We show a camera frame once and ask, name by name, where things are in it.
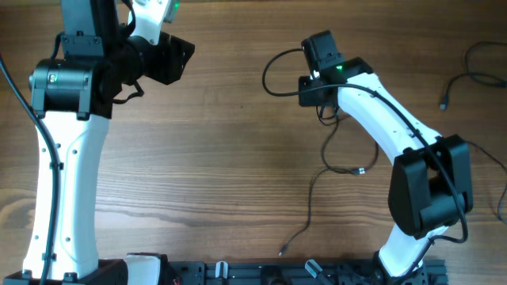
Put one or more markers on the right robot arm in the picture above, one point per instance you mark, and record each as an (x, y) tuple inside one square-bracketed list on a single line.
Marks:
[(430, 191)]

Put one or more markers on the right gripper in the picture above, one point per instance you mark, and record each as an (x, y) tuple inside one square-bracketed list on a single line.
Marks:
[(307, 93)]

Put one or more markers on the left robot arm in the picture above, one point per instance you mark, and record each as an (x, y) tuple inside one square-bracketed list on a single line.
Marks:
[(73, 94)]

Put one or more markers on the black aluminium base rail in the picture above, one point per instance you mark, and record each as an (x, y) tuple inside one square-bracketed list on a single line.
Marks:
[(354, 272)]

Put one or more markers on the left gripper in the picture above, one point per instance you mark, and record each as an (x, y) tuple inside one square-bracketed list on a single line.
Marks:
[(171, 58)]

